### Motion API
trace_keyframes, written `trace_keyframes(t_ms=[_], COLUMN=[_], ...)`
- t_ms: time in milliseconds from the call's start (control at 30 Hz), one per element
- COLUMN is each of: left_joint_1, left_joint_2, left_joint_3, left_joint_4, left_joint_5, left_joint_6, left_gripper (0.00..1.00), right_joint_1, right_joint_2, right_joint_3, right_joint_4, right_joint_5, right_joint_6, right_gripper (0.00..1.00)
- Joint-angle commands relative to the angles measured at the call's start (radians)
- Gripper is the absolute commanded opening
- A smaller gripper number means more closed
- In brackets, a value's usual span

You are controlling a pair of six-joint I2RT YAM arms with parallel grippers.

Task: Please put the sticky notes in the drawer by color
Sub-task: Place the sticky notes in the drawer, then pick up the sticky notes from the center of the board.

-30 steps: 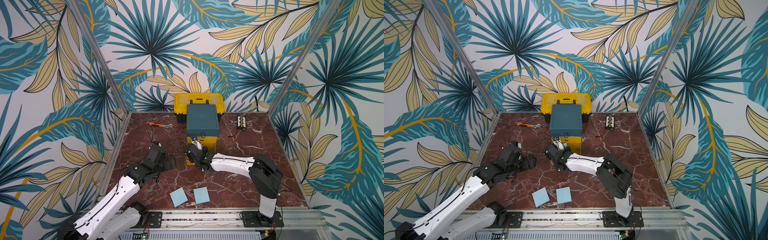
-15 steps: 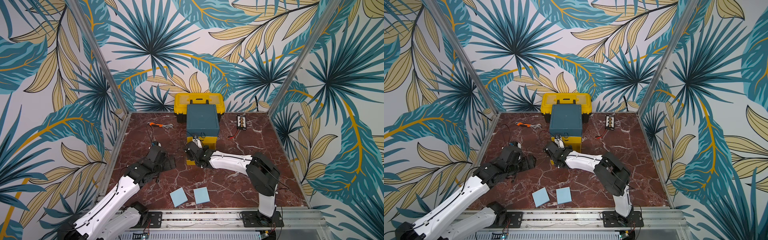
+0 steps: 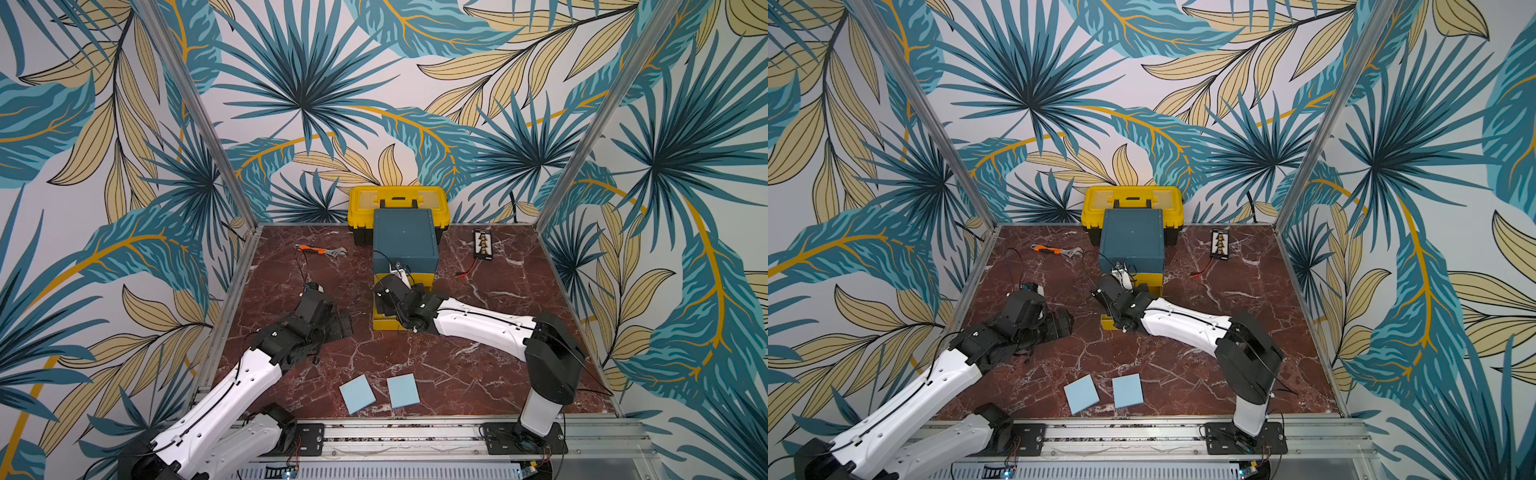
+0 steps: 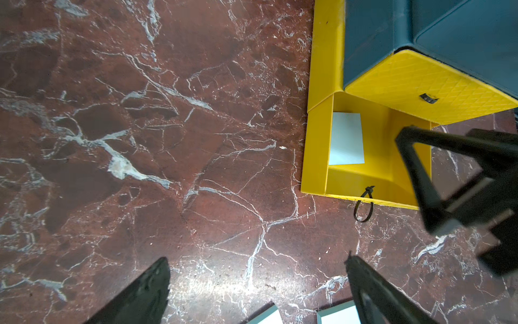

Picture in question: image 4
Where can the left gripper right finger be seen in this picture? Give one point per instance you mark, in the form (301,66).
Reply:
(378,301)

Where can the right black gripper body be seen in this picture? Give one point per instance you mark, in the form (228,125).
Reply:
(502,227)

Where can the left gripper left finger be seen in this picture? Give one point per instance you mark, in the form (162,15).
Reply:
(143,301)

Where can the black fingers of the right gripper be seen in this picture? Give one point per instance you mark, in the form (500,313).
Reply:
(441,216)

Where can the blue sticky note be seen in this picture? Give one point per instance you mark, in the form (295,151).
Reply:
(270,315)
(345,313)
(346,146)

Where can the teal yellow drawer cabinet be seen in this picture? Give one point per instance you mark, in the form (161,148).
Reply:
(398,64)

